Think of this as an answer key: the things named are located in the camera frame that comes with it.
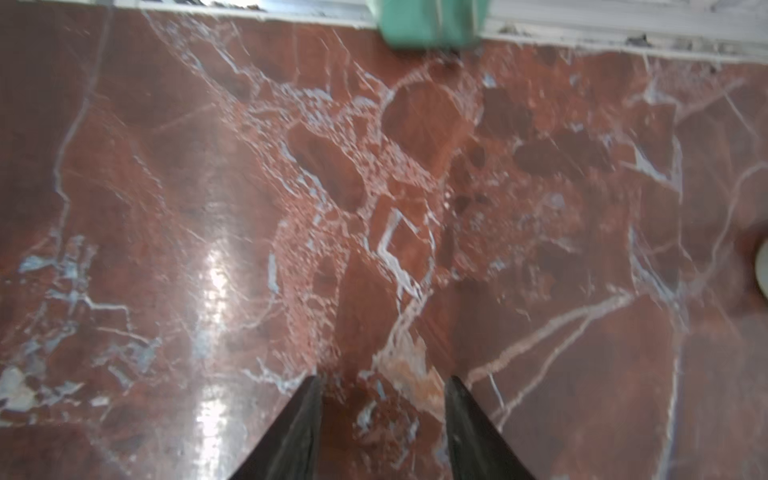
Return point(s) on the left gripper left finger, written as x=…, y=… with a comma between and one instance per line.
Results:
x=290, y=446

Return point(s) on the green plug adapter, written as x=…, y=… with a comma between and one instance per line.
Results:
x=429, y=24

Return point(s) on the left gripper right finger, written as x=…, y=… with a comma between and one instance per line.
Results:
x=476, y=448

